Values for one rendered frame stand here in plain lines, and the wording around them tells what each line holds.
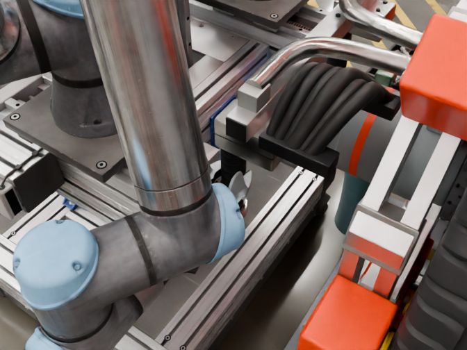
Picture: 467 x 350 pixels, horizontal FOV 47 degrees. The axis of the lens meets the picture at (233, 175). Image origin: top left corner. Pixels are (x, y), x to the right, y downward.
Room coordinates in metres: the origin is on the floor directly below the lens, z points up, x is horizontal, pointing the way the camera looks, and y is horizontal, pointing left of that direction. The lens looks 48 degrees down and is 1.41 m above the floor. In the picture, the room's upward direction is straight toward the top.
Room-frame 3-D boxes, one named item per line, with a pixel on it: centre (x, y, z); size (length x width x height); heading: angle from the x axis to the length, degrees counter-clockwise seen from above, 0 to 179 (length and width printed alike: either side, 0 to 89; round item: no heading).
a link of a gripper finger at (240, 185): (0.48, 0.00, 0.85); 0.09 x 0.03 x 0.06; 138
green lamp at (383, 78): (0.99, -0.35, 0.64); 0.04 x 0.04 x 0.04; 57
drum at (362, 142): (0.57, -0.23, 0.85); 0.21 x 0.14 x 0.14; 57
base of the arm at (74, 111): (0.69, 0.22, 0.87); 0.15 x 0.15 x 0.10
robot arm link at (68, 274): (0.28, 0.15, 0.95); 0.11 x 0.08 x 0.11; 117
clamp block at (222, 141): (0.51, -0.03, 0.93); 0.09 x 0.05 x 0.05; 57
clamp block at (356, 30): (0.79, -0.21, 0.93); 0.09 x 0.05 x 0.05; 57
